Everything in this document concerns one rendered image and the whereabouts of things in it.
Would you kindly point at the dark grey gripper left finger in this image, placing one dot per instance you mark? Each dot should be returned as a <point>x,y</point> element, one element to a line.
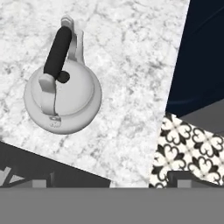
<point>43,177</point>

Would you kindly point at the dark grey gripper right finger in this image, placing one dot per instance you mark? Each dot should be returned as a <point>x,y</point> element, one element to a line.
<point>175,176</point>

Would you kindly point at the black hob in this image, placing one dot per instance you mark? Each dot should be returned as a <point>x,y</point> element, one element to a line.
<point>73,173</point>

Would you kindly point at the dark blue cupboard front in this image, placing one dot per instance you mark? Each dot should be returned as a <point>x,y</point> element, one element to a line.
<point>201,52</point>

